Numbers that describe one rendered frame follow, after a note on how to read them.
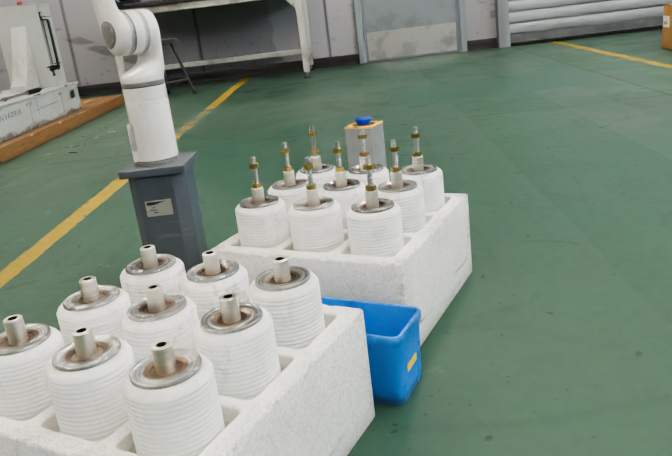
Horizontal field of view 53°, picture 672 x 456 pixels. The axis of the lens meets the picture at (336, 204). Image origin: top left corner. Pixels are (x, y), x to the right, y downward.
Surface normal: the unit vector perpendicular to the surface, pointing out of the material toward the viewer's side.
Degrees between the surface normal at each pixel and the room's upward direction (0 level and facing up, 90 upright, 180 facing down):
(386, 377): 92
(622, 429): 0
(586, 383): 0
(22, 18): 90
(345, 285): 90
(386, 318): 88
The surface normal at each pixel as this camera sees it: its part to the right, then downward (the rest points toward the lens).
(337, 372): 0.88, 0.04
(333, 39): -0.01, 0.29
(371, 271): -0.44, 0.31
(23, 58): -0.07, -0.15
